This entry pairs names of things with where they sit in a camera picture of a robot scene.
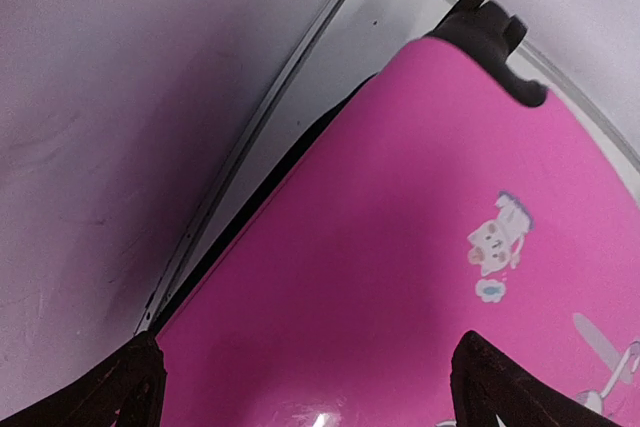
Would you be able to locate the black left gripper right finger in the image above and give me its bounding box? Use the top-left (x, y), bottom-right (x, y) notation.
top-left (449, 329), bottom-right (625, 426)

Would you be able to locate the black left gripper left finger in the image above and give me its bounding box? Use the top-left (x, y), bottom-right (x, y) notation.
top-left (1, 334), bottom-right (166, 427)

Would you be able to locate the pink cartoon suitcase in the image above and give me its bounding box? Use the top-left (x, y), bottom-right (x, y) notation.
top-left (157, 0), bottom-right (639, 426)

